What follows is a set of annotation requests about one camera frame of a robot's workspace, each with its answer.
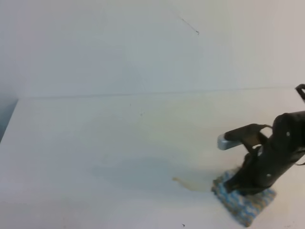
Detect blue white striped rag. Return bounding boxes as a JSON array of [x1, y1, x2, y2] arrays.
[[211, 167, 277, 227]]

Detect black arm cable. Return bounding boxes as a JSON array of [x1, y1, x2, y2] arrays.
[[295, 83, 305, 103]]

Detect brown coffee stain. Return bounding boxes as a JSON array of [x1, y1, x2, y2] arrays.
[[172, 177, 211, 192]]

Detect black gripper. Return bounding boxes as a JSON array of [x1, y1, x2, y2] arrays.
[[224, 114, 305, 196]]

